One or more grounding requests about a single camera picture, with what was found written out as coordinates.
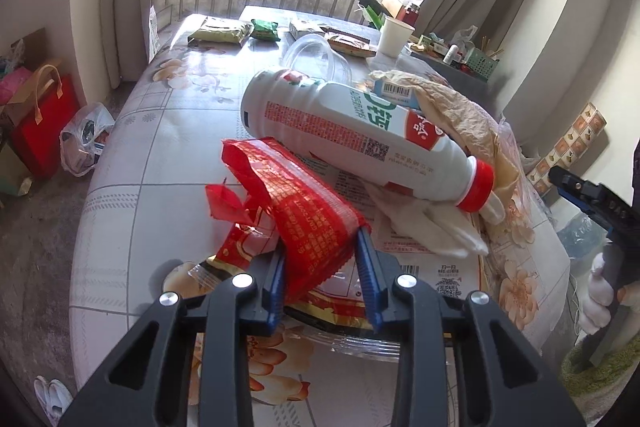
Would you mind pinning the grey cabinet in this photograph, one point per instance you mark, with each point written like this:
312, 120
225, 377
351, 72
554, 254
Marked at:
450, 79

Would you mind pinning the brown cardboard box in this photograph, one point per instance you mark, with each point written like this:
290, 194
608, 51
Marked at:
32, 47

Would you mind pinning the green plastic basket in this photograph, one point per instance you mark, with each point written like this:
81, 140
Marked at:
480, 66

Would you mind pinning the clear plastic container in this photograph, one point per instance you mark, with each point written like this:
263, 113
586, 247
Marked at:
312, 54

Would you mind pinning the white slipper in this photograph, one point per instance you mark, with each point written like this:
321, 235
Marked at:
61, 397
42, 394

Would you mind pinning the yellow green snack packet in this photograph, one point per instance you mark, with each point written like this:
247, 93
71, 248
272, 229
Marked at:
220, 32

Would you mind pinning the person's right hand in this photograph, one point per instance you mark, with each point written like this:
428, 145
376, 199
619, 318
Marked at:
597, 307

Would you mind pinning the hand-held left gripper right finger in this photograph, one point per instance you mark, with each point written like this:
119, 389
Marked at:
369, 282

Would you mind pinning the crumpled white plastic bag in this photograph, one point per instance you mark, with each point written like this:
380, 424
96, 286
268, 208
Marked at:
462, 38

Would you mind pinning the red plastic wrapper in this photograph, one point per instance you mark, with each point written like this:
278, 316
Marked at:
305, 217

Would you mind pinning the white paper cup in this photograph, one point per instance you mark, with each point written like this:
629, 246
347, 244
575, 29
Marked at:
395, 37

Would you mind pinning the white printed package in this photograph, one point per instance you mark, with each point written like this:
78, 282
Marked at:
425, 272

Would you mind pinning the large water jug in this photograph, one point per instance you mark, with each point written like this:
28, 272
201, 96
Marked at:
580, 234

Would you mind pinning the white bottle red cap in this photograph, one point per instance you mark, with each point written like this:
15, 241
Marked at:
340, 122

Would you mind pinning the beige wrapped packet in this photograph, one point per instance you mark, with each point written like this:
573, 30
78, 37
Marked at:
305, 28

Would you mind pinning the pink bag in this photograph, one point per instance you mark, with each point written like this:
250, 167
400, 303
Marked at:
15, 87

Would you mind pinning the red gift bag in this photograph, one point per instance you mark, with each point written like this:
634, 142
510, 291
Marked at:
45, 132

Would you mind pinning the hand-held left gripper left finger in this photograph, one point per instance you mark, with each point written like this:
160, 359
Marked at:
277, 292

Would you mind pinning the blue white cardboard box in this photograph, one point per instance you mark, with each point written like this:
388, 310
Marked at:
392, 92

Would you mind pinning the red gold snack wrapper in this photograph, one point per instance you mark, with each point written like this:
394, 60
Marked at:
235, 252

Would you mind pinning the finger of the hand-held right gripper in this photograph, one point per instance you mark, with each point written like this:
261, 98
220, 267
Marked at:
575, 189

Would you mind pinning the green white small box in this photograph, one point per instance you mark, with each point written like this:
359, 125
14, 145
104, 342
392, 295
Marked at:
430, 43

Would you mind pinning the brown paper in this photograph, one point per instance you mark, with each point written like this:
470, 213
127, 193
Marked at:
465, 117

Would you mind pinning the small white bottle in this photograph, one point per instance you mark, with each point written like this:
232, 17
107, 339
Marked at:
452, 54

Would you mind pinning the green fuzzy clothing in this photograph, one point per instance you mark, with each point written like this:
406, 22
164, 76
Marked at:
610, 377

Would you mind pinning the orange snack packet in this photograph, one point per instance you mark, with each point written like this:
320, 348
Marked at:
350, 46

